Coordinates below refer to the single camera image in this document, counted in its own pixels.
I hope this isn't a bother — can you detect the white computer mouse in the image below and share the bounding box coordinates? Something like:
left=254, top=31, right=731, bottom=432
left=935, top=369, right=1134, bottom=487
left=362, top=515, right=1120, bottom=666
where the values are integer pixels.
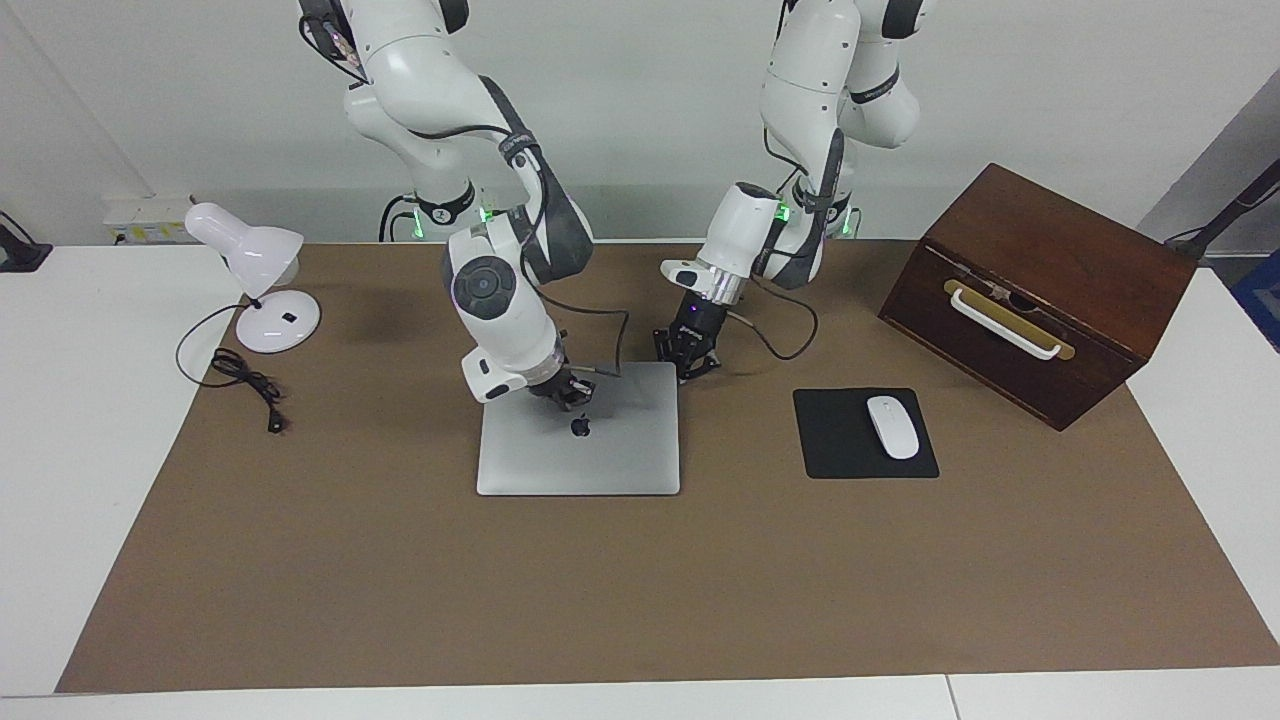
left=866, top=396, right=920, bottom=460

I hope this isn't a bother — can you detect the gold handle backing plate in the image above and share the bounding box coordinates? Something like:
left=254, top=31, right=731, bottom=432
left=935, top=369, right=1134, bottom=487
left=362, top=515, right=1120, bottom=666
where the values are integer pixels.
left=943, top=279, right=1076, bottom=361

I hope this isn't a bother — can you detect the black floor stand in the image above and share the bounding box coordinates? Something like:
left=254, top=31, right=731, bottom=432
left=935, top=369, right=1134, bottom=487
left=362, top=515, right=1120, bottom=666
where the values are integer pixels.
left=1165, top=158, right=1280, bottom=263

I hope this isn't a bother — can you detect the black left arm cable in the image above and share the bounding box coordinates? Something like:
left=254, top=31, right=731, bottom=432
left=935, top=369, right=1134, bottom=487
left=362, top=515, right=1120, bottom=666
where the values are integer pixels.
left=725, top=275, right=819, bottom=361

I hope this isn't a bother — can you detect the brown wooden box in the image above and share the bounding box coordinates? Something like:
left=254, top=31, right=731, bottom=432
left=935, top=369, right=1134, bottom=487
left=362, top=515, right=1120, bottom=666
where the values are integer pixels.
left=878, top=163, right=1198, bottom=432

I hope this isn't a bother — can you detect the white desk lamp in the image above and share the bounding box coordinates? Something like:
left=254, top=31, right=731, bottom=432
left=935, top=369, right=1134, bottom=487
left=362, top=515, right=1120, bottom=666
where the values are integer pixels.
left=184, top=202, right=322, bottom=354

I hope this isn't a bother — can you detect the black mouse pad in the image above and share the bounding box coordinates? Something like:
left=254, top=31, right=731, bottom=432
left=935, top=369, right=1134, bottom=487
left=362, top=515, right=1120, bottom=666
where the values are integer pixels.
left=793, top=388, right=940, bottom=480

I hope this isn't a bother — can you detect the black table clamp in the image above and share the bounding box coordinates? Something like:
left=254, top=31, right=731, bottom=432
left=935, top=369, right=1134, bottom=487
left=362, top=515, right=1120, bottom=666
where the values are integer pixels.
left=0, top=210, right=53, bottom=273

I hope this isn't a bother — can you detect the grey laptop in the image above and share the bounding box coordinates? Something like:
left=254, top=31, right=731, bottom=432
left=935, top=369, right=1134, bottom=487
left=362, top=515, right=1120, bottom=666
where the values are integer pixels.
left=476, top=361, right=682, bottom=497

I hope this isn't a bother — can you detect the white power strip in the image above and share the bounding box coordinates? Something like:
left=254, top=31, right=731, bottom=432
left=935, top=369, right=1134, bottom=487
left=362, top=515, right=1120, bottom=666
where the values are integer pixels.
left=103, top=195, right=196, bottom=246

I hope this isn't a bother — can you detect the white box handle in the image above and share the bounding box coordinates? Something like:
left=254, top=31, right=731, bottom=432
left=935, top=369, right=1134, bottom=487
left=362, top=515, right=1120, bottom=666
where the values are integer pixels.
left=949, top=288, right=1063, bottom=360

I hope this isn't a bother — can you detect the blue object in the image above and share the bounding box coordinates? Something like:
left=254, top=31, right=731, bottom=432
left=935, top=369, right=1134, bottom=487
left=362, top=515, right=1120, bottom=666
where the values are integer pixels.
left=1230, top=248, right=1280, bottom=353

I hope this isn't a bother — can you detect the brown table mat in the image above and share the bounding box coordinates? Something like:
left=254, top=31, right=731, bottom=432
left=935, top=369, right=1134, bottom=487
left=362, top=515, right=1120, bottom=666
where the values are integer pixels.
left=55, top=240, right=1280, bottom=694

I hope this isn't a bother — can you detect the black lamp power cable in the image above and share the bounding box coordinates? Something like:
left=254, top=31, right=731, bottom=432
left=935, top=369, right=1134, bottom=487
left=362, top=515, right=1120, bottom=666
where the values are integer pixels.
left=176, top=300, right=291, bottom=434

